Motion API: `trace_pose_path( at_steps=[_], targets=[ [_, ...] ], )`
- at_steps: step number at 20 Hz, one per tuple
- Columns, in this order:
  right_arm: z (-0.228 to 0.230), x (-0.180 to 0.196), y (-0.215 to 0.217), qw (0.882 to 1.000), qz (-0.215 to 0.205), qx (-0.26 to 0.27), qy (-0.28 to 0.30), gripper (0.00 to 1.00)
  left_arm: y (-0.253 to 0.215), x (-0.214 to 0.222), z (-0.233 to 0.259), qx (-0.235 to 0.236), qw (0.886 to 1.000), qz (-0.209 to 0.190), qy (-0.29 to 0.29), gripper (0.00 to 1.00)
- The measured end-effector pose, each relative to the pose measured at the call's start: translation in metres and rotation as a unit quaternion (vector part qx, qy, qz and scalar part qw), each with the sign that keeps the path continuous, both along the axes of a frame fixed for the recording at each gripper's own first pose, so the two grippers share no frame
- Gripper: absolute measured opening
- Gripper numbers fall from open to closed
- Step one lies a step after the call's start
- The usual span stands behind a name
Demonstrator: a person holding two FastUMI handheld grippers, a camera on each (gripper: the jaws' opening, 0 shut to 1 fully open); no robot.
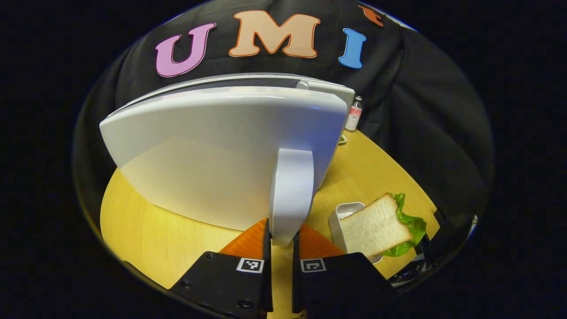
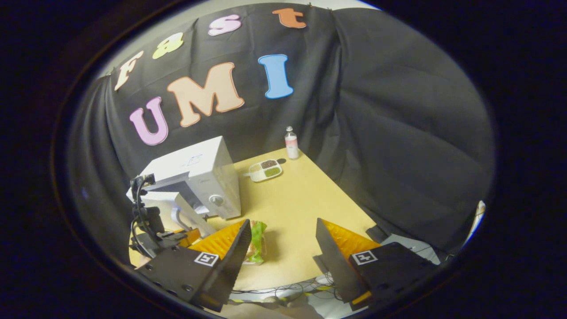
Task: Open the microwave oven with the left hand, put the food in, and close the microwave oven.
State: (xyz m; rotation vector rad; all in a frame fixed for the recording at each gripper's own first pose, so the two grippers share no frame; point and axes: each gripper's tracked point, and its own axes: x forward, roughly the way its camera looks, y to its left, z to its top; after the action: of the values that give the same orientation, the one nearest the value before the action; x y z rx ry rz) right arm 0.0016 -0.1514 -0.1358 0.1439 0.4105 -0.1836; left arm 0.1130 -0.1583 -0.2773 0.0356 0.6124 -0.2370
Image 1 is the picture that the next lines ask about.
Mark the toast sandwich with green lettuce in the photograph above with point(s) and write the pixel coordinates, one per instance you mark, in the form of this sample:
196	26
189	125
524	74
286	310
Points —
374	226

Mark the black backdrop cloth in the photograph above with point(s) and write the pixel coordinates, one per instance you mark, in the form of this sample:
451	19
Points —
443	133

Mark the white divided seasoning dish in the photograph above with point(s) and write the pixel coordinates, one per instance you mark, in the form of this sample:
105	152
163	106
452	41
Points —
343	141

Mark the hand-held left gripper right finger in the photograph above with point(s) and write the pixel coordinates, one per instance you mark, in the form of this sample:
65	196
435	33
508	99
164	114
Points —
296	274

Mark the small clear bottle pink label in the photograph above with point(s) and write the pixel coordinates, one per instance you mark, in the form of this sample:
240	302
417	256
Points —
353	117

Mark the white microwave oven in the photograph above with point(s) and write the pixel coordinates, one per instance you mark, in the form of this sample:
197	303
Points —
199	146

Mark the white plastic tray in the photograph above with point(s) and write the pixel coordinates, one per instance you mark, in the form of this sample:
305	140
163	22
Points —
339	212

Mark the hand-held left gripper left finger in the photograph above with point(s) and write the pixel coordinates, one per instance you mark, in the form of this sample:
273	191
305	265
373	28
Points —
267	266

